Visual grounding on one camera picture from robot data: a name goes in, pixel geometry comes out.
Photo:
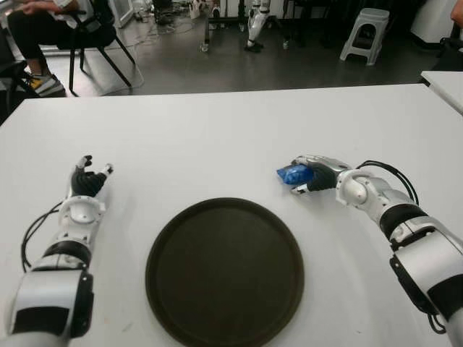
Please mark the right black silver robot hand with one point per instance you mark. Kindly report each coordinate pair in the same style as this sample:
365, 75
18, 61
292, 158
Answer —
323, 177

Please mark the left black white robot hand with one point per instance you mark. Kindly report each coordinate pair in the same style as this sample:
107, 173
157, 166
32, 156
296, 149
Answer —
85, 182

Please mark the blue Oreo snack packet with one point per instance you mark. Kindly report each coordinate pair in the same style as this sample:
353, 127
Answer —
294, 174

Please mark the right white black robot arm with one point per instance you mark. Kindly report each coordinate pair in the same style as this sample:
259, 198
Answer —
427, 267

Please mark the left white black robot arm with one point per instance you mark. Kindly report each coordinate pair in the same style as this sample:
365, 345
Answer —
54, 292

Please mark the round dark brown tray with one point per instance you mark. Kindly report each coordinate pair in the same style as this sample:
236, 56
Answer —
224, 271

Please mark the black metal chair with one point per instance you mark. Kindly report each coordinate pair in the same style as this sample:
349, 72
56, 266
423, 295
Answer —
97, 36

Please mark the white side table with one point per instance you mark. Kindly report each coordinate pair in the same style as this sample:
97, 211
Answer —
446, 85

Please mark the seated person black trousers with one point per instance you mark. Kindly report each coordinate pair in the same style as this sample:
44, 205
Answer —
25, 36

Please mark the white humanoid robot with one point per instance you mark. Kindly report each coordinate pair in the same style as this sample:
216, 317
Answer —
255, 25

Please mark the grey plastic stool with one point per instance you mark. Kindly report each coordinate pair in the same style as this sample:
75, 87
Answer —
372, 16

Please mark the white framed panel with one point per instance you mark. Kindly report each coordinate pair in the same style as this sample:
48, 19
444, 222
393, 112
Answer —
123, 18

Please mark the black bag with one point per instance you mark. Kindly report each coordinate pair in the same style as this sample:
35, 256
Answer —
450, 54

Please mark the person in white shirt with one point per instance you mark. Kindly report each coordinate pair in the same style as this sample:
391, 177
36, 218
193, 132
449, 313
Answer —
457, 12

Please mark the black metal furniture frame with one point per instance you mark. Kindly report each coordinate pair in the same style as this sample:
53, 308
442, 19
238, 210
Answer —
11, 76

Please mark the black wheeled gantry frame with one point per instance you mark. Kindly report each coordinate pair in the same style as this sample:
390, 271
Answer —
207, 32

